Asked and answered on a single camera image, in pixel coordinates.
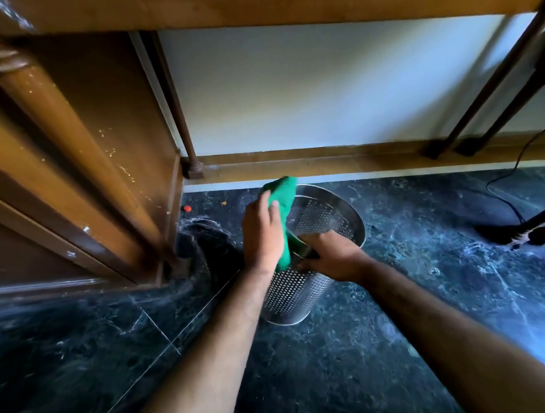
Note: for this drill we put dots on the person's left hand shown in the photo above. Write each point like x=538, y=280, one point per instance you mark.
x=260, y=237

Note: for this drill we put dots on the person's right hand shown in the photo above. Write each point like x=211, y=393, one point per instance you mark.
x=338, y=257

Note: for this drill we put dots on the person's left fingers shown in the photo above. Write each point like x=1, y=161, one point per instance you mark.
x=268, y=205

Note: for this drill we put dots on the person's right fingers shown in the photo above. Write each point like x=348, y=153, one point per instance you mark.
x=309, y=264

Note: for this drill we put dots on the green cleaning cloth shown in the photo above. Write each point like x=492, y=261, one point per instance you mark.
x=284, y=192

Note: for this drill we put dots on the perforated steel waste bin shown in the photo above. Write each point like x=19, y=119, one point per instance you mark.
x=296, y=294

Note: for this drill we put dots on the person's left forearm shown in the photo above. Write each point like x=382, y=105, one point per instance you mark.
x=217, y=350

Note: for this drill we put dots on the person's right forearm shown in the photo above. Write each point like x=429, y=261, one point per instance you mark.
x=451, y=340

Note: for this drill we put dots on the wooden skirting board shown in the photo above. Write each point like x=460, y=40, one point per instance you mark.
x=343, y=159

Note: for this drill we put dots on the dark turned table leg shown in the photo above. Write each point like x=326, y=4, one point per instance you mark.
x=174, y=104

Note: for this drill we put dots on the brown wooden cabinet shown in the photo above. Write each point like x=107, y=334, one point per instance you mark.
x=75, y=147

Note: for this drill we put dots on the wooden table top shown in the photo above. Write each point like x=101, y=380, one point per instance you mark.
x=287, y=2

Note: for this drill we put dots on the black broom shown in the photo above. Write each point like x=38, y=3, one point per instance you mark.
x=539, y=233

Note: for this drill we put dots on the dark slanted wooden leg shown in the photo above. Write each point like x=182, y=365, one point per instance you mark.
x=490, y=80
x=506, y=111

